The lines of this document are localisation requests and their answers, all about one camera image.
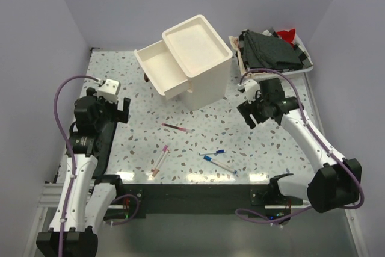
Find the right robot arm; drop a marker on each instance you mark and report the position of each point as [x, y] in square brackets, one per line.
[335, 182]

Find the short blue marker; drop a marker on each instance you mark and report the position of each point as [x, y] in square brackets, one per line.
[216, 152]

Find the black mat with blue trim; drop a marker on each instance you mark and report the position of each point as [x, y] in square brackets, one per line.
[102, 148]

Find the cream drawer cabinet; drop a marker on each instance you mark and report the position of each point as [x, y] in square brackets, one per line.
[204, 58]

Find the white tray of cloths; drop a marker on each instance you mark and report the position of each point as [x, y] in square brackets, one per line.
[298, 47]

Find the dark green folded cloth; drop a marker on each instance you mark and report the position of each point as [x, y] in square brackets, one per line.
[261, 51]

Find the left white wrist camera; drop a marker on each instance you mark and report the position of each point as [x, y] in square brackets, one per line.
[109, 90]

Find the dark red pen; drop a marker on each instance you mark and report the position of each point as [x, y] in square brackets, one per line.
[177, 128]

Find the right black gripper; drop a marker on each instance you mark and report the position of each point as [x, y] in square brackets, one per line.
[246, 109]

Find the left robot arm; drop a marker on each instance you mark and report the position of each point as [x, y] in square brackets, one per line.
[87, 190]

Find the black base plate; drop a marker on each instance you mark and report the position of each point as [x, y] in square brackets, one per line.
[202, 199]

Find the long blue marker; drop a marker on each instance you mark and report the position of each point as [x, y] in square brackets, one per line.
[219, 164]

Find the red cloth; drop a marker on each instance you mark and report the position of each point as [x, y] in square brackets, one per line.
[287, 35]

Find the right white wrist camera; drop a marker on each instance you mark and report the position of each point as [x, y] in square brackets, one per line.
[249, 89]

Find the cream top drawer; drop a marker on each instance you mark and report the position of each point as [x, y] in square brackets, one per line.
[162, 70]

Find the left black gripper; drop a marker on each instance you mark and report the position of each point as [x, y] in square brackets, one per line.
[118, 116]

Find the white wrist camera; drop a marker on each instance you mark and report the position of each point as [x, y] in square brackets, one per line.
[249, 89]
[109, 90]

